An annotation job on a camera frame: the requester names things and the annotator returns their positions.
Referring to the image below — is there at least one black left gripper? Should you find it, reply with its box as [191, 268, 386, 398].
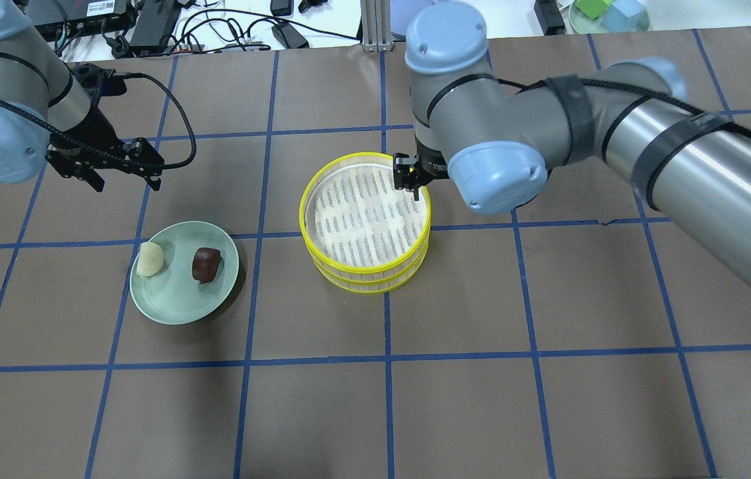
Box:
[46, 110, 164, 193]

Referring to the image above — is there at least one blue plate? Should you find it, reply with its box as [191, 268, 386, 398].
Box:
[388, 0, 437, 41]

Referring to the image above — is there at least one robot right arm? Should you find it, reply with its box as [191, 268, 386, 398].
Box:
[393, 2, 751, 288]

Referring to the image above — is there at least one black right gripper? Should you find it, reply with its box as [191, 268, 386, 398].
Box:
[393, 140, 449, 202]

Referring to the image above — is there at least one black power brick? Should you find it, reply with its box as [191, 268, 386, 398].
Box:
[129, 1, 182, 55]

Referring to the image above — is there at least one blue cube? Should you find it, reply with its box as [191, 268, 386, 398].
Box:
[601, 0, 648, 33]

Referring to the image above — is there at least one black power adapter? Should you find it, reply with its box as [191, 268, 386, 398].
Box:
[271, 21, 309, 49]

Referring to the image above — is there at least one brown bun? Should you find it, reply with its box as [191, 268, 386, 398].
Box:
[192, 247, 222, 284]

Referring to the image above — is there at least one white bun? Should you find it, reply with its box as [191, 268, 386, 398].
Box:
[134, 241, 165, 277]

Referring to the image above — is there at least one yellow steamer layer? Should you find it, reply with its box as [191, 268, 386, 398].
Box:
[311, 243, 429, 294]
[298, 152, 432, 283]

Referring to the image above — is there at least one green cube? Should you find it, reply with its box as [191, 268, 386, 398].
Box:
[573, 0, 613, 19]

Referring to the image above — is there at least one aluminium frame post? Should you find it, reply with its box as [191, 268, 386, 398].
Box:
[360, 0, 394, 53]

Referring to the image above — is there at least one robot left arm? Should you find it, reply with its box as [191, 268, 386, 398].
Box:
[0, 1, 164, 192]

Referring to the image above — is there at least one light green plate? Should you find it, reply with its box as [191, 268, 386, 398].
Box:
[129, 221, 239, 325]

